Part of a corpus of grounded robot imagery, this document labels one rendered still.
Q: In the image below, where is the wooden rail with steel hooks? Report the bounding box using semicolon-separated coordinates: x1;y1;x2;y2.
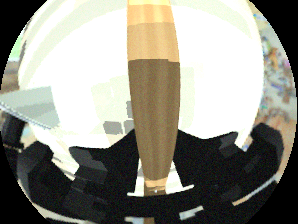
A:
126;0;181;192

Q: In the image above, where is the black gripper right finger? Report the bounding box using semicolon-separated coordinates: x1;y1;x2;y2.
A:
173;129;238;188

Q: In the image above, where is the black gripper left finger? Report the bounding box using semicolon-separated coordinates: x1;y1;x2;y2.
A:
68;128;140;193

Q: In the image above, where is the wooden post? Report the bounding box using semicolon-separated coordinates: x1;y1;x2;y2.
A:
144;181;166;224

